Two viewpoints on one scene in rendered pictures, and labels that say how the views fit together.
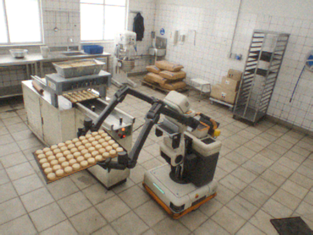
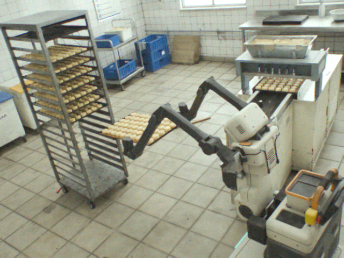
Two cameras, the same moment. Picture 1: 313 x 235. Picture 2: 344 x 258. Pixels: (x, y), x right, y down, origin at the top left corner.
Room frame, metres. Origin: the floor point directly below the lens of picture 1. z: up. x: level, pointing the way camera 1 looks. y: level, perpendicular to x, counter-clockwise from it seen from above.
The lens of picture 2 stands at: (1.50, -1.89, 2.17)
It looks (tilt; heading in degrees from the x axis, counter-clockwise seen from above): 28 degrees down; 84
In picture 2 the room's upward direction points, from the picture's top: 10 degrees counter-clockwise
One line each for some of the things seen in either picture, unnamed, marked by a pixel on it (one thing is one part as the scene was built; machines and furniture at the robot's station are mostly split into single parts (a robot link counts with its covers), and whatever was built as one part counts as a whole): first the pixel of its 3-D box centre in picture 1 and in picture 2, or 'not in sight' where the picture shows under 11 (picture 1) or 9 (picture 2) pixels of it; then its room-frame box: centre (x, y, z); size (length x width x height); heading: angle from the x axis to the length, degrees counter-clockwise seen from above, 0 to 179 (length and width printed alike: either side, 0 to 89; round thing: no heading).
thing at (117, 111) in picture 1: (85, 93); (299, 84); (3.04, 0.93, 0.87); 2.01 x 0.03 x 0.07; 47
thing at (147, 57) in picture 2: not in sight; (152, 52); (2.09, 5.14, 0.30); 0.60 x 0.40 x 0.20; 45
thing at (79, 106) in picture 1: (65, 96); (268, 81); (2.82, 1.12, 0.87); 2.01 x 0.03 x 0.07; 47
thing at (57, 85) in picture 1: (79, 87); (279, 73); (2.85, 0.94, 1.01); 0.72 x 0.33 x 0.34; 137
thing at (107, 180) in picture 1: (102, 143); (262, 153); (2.51, 0.57, 0.45); 0.70 x 0.34 x 0.90; 47
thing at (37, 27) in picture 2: not in sight; (68, 123); (0.91, 0.89, 0.97); 0.03 x 0.03 x 1.70; 39
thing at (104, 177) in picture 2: not in sight; (71, 111); (0.89, 1.26, 0.93); 0.64 x 0.51 x 1.78; 129
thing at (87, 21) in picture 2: not in sight; (108, 103); (1.26, 1.17, 0.97); 0.03 x 0.03 x 1.70; 39
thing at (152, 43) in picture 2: not in sight; (151, 43); (2.09, 5.14, 0.50); 0.60 x 0.40 x 0.20; 47
